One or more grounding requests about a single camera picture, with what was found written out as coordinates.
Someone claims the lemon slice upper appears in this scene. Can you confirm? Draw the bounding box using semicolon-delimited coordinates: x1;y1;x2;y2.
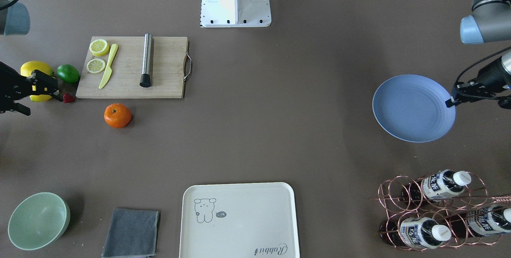
88;38;110;57

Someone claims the yellow plastic knife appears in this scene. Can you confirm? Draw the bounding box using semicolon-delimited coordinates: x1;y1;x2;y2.
98;44;119;89

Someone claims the green lime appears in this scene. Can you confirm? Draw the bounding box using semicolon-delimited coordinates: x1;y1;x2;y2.
56;64;80;83

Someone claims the lemon slice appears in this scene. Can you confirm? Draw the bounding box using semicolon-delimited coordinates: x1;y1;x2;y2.
88;38;110;57
86;58;106;74

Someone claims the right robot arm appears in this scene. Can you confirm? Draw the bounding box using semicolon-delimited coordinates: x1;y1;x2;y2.
0;0;63;116

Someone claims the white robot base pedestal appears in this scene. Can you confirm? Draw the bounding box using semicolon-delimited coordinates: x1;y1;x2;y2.
200;0;272;28

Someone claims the dark bottle white cap near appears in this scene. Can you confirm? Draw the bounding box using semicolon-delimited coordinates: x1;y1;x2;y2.
379;217;452;250

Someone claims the grey folded cloth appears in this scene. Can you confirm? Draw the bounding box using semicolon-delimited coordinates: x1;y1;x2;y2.
101;208;160;258

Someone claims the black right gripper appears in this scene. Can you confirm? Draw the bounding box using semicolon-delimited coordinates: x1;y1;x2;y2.
0;62;63;116

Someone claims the wooden cutting board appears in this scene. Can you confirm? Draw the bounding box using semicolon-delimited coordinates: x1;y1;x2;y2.
75;36;190;99

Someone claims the dark bottle white cap middle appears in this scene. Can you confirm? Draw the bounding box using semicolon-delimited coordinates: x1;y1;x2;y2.
446;204;511;239

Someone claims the yellow lemon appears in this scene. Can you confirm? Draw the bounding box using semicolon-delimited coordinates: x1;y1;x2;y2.
20;60;54;77
30;94;52;103

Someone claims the mint green bowl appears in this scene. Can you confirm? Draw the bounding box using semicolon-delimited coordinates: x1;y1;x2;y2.
8;192;71;251

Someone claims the steel cylinder black tip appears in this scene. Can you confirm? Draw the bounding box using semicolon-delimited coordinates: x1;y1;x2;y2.
139;33;153;87

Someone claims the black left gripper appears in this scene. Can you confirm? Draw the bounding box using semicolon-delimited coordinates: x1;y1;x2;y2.
446;63;511;109

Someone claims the lemon slice lower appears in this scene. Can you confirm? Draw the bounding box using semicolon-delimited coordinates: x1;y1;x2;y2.
86;58;106;74

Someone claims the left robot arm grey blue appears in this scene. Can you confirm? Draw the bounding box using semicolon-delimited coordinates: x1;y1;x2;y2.
445;0;511;109

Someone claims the blue round plate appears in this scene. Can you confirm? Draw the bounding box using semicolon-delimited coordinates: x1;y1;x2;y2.
372;74;456;143

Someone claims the red strawberry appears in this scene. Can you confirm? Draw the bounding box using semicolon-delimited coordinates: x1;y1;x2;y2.
62;93;75;103

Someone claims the dark bottle white cap far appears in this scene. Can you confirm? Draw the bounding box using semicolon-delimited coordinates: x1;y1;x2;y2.
398;169;471;206

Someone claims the cream rectangular tray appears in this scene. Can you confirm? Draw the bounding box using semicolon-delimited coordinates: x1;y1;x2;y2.
179;182;301;258

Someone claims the dark bottle white cap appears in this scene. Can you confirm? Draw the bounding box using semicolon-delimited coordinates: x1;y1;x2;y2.
379;217;452;250
446;204;511;239
398;169;471;206

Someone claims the copper wire bottle rack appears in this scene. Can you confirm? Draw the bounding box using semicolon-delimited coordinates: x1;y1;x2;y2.
376;171;510;251

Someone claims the orange fruit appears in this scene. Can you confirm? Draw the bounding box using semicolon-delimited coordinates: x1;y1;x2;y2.
103;103;133;129

